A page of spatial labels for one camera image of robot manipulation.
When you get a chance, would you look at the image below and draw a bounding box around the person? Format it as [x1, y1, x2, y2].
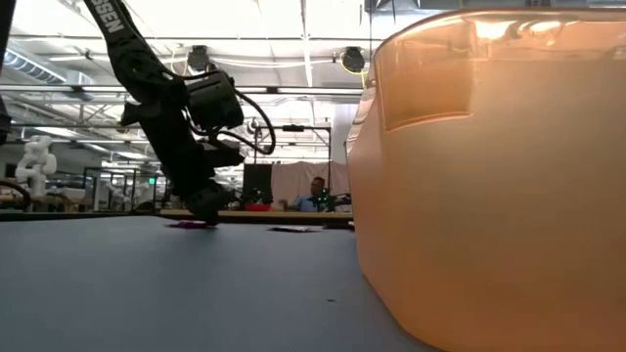
[278, 175, 343, 213]

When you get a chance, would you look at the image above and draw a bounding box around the green-lit black robot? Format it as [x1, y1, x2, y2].
[312, 188, 353, 212]

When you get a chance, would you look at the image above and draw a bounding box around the long ceiling light bar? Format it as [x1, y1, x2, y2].
[0, 83, 366, 96]

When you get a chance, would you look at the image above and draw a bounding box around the blue table mat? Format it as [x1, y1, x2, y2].
[0, 214, 441, 352]

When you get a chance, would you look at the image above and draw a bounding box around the black-framed glass enclosure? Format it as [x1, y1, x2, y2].
[82, 166, 170, 212]

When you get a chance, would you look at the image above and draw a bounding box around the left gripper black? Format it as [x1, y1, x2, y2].
[120, 100, 246, 227]

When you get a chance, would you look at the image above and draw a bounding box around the purple Skittles pack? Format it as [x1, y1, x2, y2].
[268, 225, 319, 234]
[164, 220, 219, 231]

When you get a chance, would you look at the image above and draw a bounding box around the orange translucent plastic bin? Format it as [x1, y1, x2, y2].
[344, 7, 626, 352]

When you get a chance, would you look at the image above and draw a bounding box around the black gantry frame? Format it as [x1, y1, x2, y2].
[251, 124, 334, 165]

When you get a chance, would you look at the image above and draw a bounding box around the pink curtain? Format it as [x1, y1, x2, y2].
[271, 160, 351, 211]

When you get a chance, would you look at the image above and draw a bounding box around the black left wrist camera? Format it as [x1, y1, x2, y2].
[187, 70, 246, 132]

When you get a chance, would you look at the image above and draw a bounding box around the black upright panel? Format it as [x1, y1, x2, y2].
[243, 163, 274, 204]

